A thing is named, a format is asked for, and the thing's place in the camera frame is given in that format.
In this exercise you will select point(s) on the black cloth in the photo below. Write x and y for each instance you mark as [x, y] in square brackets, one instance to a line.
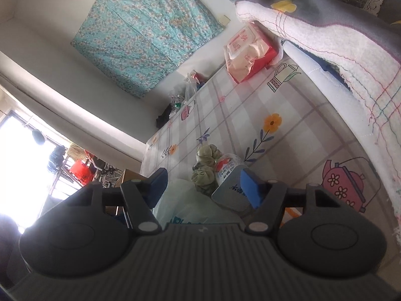
[163, 117]

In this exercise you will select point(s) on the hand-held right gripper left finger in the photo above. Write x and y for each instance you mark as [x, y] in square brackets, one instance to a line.
[158, 178]

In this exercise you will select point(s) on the dark hanging duster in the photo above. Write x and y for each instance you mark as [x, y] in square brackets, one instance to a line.
[38, 137]

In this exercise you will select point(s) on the grey blanket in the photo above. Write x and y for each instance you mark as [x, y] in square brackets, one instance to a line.
[344, 15]

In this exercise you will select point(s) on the red bag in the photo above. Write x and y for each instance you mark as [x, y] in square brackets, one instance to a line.
[80, 171]

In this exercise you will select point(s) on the teal floral wall cloth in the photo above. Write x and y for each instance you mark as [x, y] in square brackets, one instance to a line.
[141, 31]

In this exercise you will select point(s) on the printed bed sheet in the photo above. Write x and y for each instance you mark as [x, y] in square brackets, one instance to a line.
[238, 116]

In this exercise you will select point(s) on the blue hanging cloth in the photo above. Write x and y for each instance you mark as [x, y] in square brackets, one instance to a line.
[56, 156]

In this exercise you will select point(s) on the white cup with red label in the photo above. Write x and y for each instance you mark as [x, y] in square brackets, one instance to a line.
[227, 167]

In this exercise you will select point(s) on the wall socket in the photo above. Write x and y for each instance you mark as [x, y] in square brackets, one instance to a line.
[224, 20]

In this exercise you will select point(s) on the green floral scrunchie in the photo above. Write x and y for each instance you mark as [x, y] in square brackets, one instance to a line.
[208, 153]
[203, 178]

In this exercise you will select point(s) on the clear plastic bag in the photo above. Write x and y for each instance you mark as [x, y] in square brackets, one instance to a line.
[189, 92]

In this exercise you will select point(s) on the red and pink wipes pack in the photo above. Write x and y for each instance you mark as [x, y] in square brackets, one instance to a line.
[247, 53]

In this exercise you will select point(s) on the white printed tissue packet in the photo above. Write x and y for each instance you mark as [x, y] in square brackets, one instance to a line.
[228, 194]

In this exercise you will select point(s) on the white plastic bag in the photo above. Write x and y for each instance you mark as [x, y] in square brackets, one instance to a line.
[188, 203]

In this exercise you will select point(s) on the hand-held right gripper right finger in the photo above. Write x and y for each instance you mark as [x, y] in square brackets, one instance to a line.
[250, 188]

